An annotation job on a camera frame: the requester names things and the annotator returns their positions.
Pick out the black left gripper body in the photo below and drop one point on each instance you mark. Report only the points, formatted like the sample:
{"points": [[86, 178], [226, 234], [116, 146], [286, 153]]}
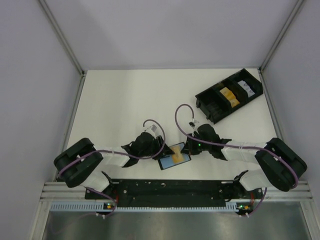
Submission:
{"points": [[161, 145]]}

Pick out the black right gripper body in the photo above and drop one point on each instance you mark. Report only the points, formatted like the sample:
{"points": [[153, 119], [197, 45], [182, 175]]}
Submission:
{"points": [[189, 146]]}

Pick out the black leather card holder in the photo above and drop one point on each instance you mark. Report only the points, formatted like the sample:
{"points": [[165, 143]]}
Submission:
{"points": [[166, 163]]}

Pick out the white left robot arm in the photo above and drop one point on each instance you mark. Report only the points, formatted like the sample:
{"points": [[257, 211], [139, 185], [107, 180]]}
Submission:
{"points": [[83, 165]]}

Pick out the stack of black cards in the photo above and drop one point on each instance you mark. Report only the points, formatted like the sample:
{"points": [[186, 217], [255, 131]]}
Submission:
{"points": [[215, 109]]}

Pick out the lower silver card in bin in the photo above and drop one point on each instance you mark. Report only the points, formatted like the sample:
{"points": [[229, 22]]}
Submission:
{"points": [[249, 91]]}

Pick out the silver card in bin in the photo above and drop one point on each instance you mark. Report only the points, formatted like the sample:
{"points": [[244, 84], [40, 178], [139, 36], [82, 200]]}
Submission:
{"points": [[249, 91], [243, 84]]}

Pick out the upper silver card in bin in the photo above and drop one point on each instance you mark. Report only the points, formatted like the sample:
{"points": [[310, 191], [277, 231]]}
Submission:
{"points": [[243, 84]]}

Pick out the black left storage bin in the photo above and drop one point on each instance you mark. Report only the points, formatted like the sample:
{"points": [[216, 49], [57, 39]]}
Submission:
{"points": [[209, 95]]}

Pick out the black storage bin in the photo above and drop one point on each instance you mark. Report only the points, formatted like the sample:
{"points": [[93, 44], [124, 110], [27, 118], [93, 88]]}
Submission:
{"points": [[209, 95], [254, 84]]}

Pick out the black right storage bin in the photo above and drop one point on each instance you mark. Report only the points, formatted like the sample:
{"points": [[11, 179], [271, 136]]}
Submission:
{"points": [[254, 84]]}

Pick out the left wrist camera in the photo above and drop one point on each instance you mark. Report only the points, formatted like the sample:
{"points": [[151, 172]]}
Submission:
{"points": [[153, 130]]}

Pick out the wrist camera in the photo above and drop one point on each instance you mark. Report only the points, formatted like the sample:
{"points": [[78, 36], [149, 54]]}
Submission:
{"points": [[153, 130], [194, 124]]}

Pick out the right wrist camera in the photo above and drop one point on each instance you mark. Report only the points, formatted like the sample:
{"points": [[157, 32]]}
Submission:
{"points": [[194, 124]]}

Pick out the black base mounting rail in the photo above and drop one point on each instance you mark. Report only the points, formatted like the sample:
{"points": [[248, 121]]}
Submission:
{"points": [[178, 193]]}

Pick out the front aluminium frame rail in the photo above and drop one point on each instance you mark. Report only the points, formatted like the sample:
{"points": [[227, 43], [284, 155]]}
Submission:
{"points": [[58, 191]]}

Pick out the white slotted cable duct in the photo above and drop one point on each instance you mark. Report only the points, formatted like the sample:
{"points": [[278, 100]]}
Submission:
{"points": [[101, 207]]}

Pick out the aluminium corner frame post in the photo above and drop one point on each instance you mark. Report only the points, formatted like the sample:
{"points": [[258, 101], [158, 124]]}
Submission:
{"points": [[298, 6]]}

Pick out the left aluminium frame post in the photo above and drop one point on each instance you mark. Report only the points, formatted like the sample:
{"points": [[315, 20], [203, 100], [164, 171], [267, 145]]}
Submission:
{"points": [[60, 36]]}

